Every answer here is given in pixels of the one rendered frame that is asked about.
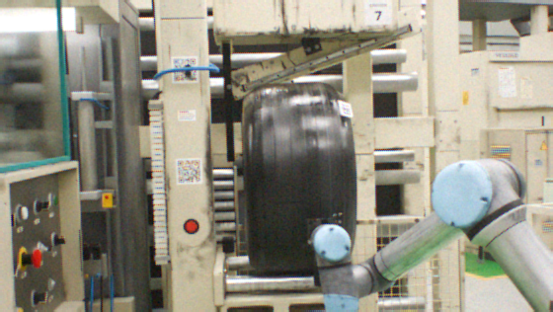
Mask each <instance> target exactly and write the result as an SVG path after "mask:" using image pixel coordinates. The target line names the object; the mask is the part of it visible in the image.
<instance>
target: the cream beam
mask: <svg viewBox="0 0 553 312"><path fill-rule="evenodd" d="M364 1H365V0H213V22H214V39H215V43H216V44H217V45H220V43H218V42H217V40H216V39H222V38H235V42H232V44H279V43H280V44H288V43H301V41H300V40H301V38H320V39H365V38H388V37H389V36H391V35H394V34H396V33H397V32H398V0H392V25H373V26H365V25H364V18H365V4H364ZM320 39H319V40H320Z"/></svg>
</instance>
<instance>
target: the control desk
mask: <svg viewBox="0 0 553 312"><path fill-rule="evenodd" d="M83 299H84V265H83V247H82V229H81V211H80V194H79V176H78V161H61V162H56V163H52V164H46V165H42V166H37V167H33V168H29V169H19V170H15V171H10V172H6V173H1V174H0V312H85V305H84V302H83Z"/></svg>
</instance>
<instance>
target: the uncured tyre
mask: <svg viewBox="0 0 553 312"><path fill-rule="evenodd" d="M338 100H340V101H342V102H347V101H346V99H345V98H344V97H343V96H342V95H341V94H340V92H338V91H336V90H335V89H334V88H333V87H332V85H331V84H324V83H320V82H309V83H281V84H261V85H259V86H255V87H254V89H253V90H252V91H251V92H249V93H248V94H247V95H246V97H245V98H244V100H243V106H242V112H241V131H242V157H243V181H244V204H245V226H246V252H247V255H248V259H249V263H250V265H251V266H252V267H253V268H254V269H255V270H257V271H258V272H259V273H260V274H279V273H314V270H313V271H307V270H306V269H307V268H314V264H315V253H308V251H304V250H302V244H307V242H308V235H307V229H306V221H305V219H324V218H332V212H336V211H343V224H340V225H338V226H340V227H341V228H343V229H344V230H345V231H347V232H348V236H349V238H350V239H351V248H350V255H352V254H353V250H354V246H355V241H356V204H357V184H356V155H355V139H354V133H353V127H352V122H351V118H350V117H346V116H343V115H340V110H339V101H338ZM279 201H300V202H294V203H274V202H279Z"/></svg>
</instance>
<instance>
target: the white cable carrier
mask: <svg viewBox="0 0 553 312"><path fill-rule="evenodd" d="M151 104H163V101H161V100H150V101H149V105H151ZM163 109H164V108H149V110H151V112H150V115H151V116H153V117H150V121H153V122H150V126H151V129H150V130H151V132H153V133H151V143H152V145H151V148H152V149H154V150H152V154H155V155H152V166H154V167H152V171H155V172H153V173H152V177H154V178H152V183H155V184H153V185H152V188H155V189H154V190H153V192H154V195H153V199H154V200H153V204H156V205H154V206H153V209H156V210H155V211H154V215H155V216H154V221H156V222H155V223H154V226H156V227H155V229H154V230H155V231H157V232H156V233H155V238H156V239H155V243H157V244H156V245H155V248H157V249H156V254H157V255H156V257H159V256H170V254H169V252H168V250H169V247H167V246H168V245H169V242H168V241H167V240H168V236H167V234H168V231H167V229H168V225H167V223H168V221H167V214H166V213H167V208H166V207H167V203H166V202H167V199H166V198H165V197H166V196H167V193H166V191H167V188H166V187H165V186H167V185H168V179H166V177H164V176H166V171H164V170H165V169H166V166H164V164H166V161H164V159H165V155H164V154H163V153H165V150H164V149H162V148H165V145H164V144H160V143H164V142H165V139H164V138H163V137H164V133H163V132H162V131H164V128H163V127H160V126H164V122H160V121H163V117H160V116H162V115H163V112H161V110H163ZM159 160H160V161H159ZM162 165H163V166H162ZM164 181H165V182H164ZM163 264H167V261H156V265H163Z"/></svg>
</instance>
